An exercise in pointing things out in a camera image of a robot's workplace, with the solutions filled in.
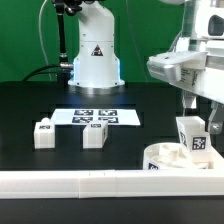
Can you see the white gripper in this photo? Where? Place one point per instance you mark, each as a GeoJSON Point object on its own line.
{"type": "Point", "coordinates": [196, 66]}

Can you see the white round stool seat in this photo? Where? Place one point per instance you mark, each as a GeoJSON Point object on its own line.
{"type": "Point", "coordinates": [167, 155]}

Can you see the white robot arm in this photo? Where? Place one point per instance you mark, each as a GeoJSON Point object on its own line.
{"type": "Point", "coordinates": [96, 68]}

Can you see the white L-shaped fence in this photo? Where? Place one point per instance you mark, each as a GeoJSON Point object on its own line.
{"type": "Point", "coordinates": [113, 183]}

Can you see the white marker sheet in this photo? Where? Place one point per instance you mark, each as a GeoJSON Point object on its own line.
{"type": "Point", "coordinates": [125, 117]}

